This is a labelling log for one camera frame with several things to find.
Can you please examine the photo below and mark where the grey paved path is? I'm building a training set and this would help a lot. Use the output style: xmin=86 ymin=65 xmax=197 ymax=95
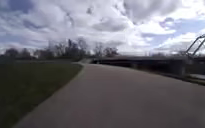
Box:
xmin=12 ymin=62 xmax=205 ymax=128

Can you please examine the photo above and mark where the row of bare trees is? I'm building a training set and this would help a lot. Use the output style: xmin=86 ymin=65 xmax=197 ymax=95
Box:
xmin=0 ymin=38 xmax=121 ymax=61

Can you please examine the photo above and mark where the long dark bridge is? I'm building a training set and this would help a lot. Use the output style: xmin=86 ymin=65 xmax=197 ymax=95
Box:
xmin=89 ymin=55 xmax=205 ymax=77

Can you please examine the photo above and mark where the green grass field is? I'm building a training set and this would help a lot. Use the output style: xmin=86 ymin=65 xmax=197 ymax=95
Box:
xmin=0 ymin=62 xmax=84 ymax=128

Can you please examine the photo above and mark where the grass verge strip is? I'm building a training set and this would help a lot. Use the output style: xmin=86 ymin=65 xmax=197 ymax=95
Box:
xmin=156 ymin=71 xmax=205 ymax=89

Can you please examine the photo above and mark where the steel truss arch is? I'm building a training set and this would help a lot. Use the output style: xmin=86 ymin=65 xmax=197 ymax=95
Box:
xmin=184 ymin=29 xmax=205 ymax=58

